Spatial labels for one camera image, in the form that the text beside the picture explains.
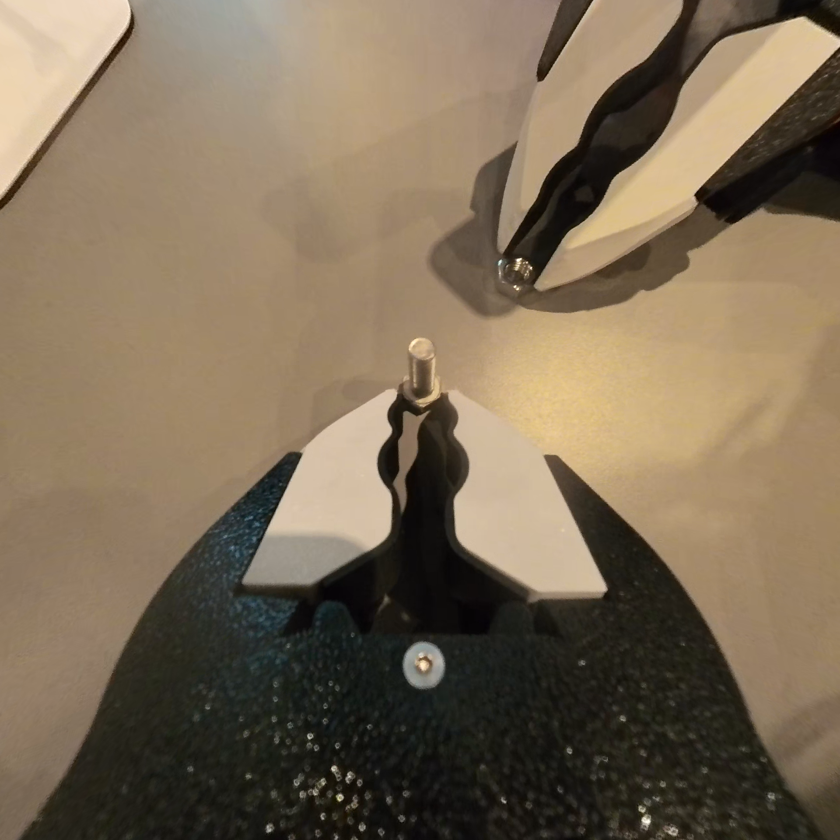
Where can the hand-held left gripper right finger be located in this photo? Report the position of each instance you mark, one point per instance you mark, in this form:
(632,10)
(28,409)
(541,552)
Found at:
(525,518)

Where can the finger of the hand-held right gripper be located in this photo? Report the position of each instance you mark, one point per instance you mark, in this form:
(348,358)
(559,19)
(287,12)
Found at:
(558,105)
(689,151)

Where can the instruction sign stand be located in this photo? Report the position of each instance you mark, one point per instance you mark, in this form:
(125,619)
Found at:
(46,72)

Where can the steel hex bolt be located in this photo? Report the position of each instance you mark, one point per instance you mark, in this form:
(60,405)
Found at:
(420,367)

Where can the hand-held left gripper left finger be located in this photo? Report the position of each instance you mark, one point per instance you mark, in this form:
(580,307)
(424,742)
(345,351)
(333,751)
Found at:
(321,512)

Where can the steel hex nut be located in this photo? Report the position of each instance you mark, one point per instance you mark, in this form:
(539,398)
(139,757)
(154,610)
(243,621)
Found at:
(504,279)

